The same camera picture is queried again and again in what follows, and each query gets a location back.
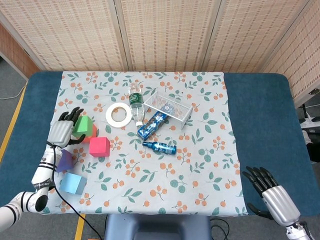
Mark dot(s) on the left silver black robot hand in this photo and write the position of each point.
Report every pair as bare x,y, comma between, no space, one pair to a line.
60,131

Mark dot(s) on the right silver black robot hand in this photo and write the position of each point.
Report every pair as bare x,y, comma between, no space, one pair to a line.
281,202

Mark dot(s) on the green foam cube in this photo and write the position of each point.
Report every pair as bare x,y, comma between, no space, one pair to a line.
83,126

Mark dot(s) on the purple foam cube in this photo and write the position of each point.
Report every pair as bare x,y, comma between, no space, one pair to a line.
65,162

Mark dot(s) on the light blue foam cube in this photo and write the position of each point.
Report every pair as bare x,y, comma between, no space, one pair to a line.
72,183

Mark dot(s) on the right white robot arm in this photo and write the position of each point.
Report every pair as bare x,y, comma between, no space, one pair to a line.
297,231

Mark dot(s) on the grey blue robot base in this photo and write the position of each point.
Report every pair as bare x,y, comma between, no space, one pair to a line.
155,227

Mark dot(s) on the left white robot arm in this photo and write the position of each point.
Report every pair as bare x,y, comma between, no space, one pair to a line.
43,172

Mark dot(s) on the orange foam cube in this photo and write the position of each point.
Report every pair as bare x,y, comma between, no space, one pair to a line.
93,131

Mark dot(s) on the pink foam cube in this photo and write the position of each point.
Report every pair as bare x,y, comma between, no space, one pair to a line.
98,147

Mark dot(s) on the white tape roll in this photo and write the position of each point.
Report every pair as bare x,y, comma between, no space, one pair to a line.
110,120

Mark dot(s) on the clear plastic water bottle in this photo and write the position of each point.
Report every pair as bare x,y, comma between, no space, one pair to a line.
136,102

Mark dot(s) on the blue snack package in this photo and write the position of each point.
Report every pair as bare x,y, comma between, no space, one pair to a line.
150,127

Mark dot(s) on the brown woven screen panel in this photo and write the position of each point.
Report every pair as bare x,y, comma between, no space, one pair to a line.
15,52

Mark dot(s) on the dark blue table cover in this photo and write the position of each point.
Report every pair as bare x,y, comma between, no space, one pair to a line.
270,112

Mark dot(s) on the black stand leg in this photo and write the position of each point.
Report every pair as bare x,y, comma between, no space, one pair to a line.
305,111

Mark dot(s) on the beige woven screen panel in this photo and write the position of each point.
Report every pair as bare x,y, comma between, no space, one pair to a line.
167,35
250,35
302,60
70,35

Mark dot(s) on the blue spray bottle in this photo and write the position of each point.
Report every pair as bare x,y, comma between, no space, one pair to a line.
162,147

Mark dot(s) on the floral printed tablecloth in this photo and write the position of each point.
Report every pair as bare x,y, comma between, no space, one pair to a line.
155,185

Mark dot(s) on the small blue item in basket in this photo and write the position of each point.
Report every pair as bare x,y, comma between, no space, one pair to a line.
167,108

